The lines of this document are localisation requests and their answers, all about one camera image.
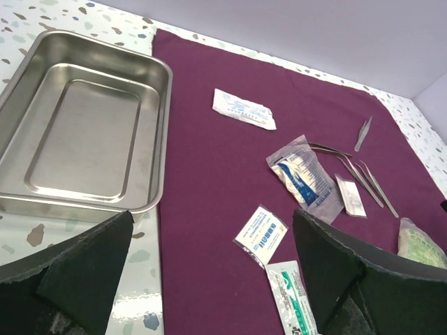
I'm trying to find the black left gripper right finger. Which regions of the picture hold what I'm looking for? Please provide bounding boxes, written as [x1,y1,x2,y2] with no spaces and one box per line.
[293,209,446,334]

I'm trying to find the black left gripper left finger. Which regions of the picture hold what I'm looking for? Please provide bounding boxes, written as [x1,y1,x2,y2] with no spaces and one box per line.
[1,211,134,334]

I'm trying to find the green-print long packet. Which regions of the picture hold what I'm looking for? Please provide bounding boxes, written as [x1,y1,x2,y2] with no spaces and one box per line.
[265,261,318,335]

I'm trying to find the green-print glove bag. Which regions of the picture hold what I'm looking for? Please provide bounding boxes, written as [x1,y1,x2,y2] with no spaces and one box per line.
[397,218,446,269]

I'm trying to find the small white packet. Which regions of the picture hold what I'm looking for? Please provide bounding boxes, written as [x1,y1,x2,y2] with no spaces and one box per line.
[335,174,367,218]

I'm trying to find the white square blue-text sachet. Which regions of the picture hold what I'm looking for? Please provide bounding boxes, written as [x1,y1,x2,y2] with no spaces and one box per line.
[233,205,288,268]

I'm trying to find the curved steel tweezers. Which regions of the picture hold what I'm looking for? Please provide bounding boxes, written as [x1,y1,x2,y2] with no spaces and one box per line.
[356,161,400,218]
[337,156,384,208]

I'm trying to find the clear pouch with blue label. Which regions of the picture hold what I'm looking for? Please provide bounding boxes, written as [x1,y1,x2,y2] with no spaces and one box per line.
[266,135,344,225]

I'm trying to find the straight steel tweezers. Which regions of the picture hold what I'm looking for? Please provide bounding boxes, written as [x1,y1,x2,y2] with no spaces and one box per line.
[354,117,372,152]

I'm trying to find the white blue-print sachet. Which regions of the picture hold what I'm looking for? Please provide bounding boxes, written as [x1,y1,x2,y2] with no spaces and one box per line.
[212,89,277,131]

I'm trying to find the stainless steel tray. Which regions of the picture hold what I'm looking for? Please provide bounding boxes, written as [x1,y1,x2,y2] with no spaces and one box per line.
[1,30,173,221]

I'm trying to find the purple cloth mat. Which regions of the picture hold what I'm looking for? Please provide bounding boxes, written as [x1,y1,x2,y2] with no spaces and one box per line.
[153,31,446,334]

